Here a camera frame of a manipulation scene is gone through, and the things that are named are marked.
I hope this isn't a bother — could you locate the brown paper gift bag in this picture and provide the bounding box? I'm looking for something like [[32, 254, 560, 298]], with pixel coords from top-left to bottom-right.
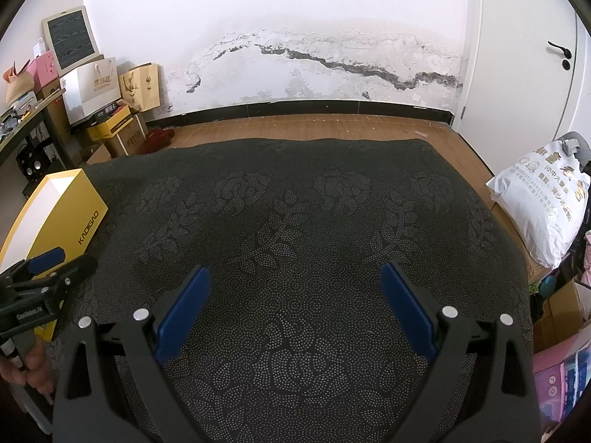
[[119, 63, 160, 112]]

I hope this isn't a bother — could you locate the white door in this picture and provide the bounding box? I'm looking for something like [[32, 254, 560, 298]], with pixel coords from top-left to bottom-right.
[[455, 0, 585, 173]]

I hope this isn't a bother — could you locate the black speaker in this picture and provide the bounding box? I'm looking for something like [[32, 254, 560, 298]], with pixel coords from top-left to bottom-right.
[[16, 146, 51, 182]]

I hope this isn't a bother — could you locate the yellow storage box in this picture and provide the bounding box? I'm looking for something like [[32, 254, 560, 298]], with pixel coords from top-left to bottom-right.
[[87, 106, 133, 142]]

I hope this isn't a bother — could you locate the black patterned tablecloth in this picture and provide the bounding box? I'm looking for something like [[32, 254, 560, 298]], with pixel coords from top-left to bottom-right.
[[71, 139, 532, 442]]

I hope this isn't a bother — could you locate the white framed blackboard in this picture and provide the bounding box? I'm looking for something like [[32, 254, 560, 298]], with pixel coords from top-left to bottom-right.
[[41, 6, 103, 76]]

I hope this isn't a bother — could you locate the red cloth on floor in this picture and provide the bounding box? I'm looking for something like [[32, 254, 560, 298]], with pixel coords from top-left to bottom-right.
[[139, 128, 175, 155]]

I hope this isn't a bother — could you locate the yellow white cardboard box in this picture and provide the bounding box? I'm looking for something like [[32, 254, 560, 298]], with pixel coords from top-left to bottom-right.
[[1, 169, 108, 341]]

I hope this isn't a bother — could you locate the white gift bag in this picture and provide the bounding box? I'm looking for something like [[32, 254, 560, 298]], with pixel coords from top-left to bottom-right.
[[60, 58, 121, 126]]

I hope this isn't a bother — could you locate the woven straw basket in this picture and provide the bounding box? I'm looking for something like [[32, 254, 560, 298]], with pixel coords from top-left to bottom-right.
[[3, 61, 35, 106]]

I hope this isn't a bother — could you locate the person's left hand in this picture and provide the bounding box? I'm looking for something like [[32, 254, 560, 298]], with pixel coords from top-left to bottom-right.
[[1, 335, 55, 395]]

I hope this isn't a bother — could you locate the black wooden desk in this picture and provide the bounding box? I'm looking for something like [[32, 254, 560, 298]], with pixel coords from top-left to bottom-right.
[[0, 89, 76, 169]]

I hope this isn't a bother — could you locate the white printed sack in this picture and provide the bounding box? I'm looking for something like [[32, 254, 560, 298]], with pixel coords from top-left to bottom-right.
[[487, 132, 590, 269]]

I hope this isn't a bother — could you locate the pink printed box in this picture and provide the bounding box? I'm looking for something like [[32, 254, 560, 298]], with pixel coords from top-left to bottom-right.
[[533, 325, 590, 432]]

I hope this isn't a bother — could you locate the black door handle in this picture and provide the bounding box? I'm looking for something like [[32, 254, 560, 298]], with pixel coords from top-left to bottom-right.
[[547, 41, 573, 71]]

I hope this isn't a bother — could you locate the brown cardboard box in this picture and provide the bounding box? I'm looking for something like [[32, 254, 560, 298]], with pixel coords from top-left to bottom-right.
[[103, 115, 147, 158]]

